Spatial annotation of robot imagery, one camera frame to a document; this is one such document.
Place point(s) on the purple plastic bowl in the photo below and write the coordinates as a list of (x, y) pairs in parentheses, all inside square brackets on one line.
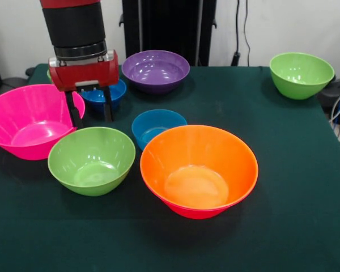
[(156, 73)]

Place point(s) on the dark green table cloth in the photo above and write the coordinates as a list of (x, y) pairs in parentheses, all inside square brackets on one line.
[(187, 243)]

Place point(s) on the black pedestal leg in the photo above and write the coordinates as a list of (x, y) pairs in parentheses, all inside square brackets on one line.
[(333, 96), (14, 82)]

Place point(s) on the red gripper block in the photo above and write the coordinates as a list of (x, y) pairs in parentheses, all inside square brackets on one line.
[(85, 75)]

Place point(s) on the green plastic bowl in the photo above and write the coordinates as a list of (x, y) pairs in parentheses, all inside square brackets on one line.
[(300, 76), (90, 161)]

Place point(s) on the green plastic cup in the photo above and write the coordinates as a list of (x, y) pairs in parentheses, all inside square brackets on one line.
[(48, 76)]

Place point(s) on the orange plastic bowl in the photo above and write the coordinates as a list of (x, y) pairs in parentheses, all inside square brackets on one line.
[(198, 158)]

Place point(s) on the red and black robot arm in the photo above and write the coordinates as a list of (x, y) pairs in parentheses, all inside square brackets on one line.
[(76, 25)]

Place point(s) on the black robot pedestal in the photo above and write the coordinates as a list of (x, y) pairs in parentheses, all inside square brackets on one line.
[(170, 25)]

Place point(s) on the light blue plastic bowl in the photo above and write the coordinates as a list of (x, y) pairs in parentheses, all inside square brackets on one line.
[(153, 122)]

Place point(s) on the pink plastic bowl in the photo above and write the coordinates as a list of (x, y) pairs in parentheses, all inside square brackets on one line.
[(25, 127), (198, 214)]

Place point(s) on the dark blue plastic bowl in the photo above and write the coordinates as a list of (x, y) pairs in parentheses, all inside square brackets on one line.
[(119, 95)]

